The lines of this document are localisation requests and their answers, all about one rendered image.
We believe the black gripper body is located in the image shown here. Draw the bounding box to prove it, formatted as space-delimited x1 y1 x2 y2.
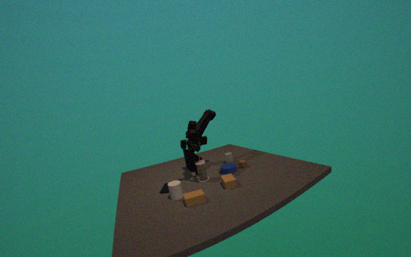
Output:
180 136 207 149

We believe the beige cylinder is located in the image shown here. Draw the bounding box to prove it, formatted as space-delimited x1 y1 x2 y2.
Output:
168 180 184 200

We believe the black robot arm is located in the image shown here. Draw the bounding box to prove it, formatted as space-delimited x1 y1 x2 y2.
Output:
186 110 216 139

